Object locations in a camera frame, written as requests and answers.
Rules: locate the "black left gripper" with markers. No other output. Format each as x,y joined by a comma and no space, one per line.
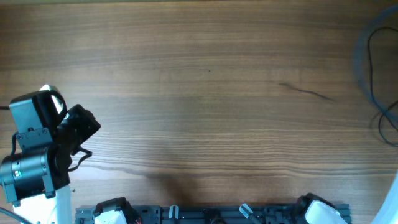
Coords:
87,118

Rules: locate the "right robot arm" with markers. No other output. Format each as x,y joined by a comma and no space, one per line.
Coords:
312,209

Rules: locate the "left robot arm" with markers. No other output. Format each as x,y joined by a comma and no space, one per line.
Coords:
36,181

